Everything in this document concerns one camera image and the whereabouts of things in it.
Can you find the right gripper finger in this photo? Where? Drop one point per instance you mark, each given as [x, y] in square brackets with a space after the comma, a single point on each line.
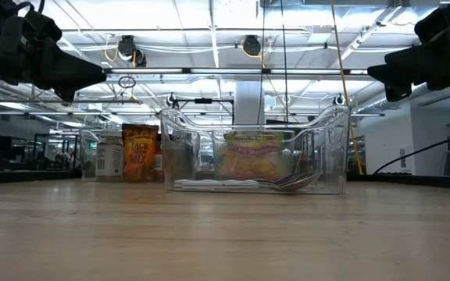
[398, 94]
[397, 72]

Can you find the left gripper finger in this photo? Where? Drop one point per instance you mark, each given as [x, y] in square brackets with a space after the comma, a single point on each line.
[65, 72]
[66, 94]

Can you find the white-lid spice jar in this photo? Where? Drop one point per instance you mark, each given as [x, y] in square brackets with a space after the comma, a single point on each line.
[109, 160]

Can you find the taco seasoning mix packet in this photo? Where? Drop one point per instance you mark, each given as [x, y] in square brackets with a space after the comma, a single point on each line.
[139, 156]

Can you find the black metal spoon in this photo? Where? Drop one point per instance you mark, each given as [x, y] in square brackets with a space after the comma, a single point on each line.
[307, 182]

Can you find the chili shrimp ramen pack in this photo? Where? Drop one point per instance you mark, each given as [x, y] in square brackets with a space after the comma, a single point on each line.
[252, 160]

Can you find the white pillar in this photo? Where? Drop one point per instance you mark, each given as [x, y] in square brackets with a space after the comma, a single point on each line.
[248, 101]

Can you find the silver air duct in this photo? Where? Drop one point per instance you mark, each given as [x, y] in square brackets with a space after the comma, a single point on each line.
[381, 102]

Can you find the distant black rig frame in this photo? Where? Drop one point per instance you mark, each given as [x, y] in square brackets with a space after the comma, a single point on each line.
[203, 100]

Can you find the long ceiling light rail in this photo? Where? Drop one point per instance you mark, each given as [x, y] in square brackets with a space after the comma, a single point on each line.
[229, 70]

